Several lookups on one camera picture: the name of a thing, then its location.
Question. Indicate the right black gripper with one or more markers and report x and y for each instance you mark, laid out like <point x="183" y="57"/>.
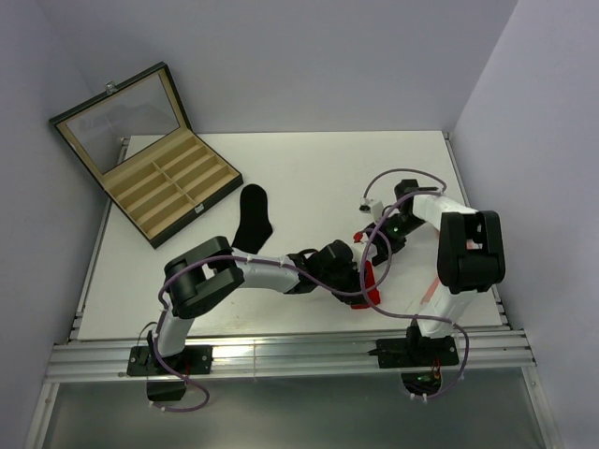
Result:
<point x="386" y="246"/>

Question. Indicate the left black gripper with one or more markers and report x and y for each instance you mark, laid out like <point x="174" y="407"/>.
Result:
<point x="355" y="278"/>

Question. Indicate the red santa sock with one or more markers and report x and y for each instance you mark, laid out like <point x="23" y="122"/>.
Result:
<point x="373" y="293"/>

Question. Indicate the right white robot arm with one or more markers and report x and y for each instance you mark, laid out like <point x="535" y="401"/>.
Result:
<point x="469" y="256"/>

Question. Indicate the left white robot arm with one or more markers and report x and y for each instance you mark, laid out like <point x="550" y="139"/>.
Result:
<point x="200" y="279"/>

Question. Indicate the pink patterned sock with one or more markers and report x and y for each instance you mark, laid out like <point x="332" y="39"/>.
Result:
<point x="435" y="282"/>

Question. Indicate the black striped sock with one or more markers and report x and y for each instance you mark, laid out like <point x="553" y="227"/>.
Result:
<point x="254" y="227"/>

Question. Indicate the black compartment display box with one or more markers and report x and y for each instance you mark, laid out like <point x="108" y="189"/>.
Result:
<point x="138" y="143"/>

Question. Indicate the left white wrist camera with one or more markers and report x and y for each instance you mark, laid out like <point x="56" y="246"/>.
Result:
<point x="360" y="248"/>

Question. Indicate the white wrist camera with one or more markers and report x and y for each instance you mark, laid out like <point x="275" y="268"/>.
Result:
<point x="360" y="248"/>
<point x="372" y="206"/>

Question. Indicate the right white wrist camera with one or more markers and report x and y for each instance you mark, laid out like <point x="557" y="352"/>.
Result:
<point x="372" y="206"/>

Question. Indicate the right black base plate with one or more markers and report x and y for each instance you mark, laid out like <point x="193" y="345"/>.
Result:
<point x="404" y="353"/>

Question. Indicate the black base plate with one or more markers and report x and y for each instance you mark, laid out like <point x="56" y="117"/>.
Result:
<point x="193" y="360"/>
<point x="404" y="353"/>

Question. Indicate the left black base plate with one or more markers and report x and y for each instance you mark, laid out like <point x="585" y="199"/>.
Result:
<point x="193" y="360"/>

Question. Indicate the small black box under rail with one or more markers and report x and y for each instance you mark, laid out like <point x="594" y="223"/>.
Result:
<point x="165" y="391"/>

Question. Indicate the aluminium table frame rail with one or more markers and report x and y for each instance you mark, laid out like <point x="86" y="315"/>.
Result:
<point x="279" y="356"/>

